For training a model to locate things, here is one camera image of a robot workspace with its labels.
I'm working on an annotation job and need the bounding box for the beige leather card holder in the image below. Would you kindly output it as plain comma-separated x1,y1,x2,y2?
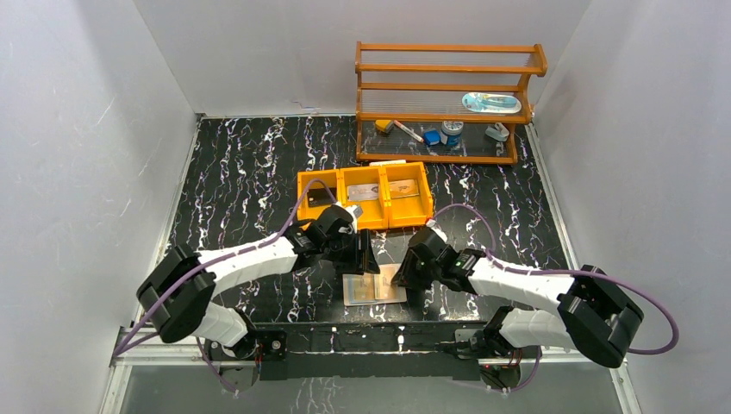
343,264,407,307

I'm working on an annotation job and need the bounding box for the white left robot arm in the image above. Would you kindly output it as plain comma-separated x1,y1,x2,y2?
136,204,380,359

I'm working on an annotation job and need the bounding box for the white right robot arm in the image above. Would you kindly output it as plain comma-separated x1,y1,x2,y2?
394,228,644,368

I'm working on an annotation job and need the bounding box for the black card in bin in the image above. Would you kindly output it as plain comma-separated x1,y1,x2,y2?
306,187,337,208

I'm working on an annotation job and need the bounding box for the silver card in bin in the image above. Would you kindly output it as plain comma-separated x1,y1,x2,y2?
347,183,380,203

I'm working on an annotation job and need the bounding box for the brown card in bin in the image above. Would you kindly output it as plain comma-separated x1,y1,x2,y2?
389,179,420,199

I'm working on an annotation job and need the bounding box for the middle orange bin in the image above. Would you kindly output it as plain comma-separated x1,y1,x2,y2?
338,166,391,230

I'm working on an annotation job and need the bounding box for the orange bin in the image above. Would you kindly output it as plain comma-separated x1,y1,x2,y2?
291,169,342,224
338,166,391,230
380,162,434,229

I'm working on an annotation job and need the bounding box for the right orange bin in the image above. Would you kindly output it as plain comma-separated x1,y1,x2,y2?
380,162,434,229

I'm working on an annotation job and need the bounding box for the left orange bin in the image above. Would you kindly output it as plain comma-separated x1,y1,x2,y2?
291,169,342,224

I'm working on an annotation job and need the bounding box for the yellow sponge block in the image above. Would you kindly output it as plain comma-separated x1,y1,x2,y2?
374,119,395,135

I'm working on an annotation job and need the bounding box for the blue small box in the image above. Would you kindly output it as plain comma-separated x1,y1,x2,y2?
422,129,441,147

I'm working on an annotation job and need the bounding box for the white marker pen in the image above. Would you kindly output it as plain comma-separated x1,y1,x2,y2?
393,120,424,143

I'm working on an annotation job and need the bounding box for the blue white tape roll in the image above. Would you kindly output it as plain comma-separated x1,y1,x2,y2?
440,121,465,147

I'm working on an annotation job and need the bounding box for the orange wooden shelf rack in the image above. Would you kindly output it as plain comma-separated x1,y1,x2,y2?
354,41,548,165

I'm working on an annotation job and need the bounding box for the blue packaged item on shelf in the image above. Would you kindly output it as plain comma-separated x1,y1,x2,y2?
461,92,522,115

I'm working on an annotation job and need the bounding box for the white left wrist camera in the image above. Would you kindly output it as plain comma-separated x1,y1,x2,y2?
335,202,363,229

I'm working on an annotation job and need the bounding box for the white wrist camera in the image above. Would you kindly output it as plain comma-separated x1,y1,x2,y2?
426,218,448,243
335,202,363,229

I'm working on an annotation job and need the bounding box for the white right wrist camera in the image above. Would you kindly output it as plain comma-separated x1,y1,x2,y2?
426,218,448,243

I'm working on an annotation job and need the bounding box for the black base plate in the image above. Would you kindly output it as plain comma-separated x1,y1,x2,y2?
251,321,544,383

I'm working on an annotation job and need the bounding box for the aluminium frame rail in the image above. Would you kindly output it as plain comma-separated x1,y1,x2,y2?
101,321,626,413

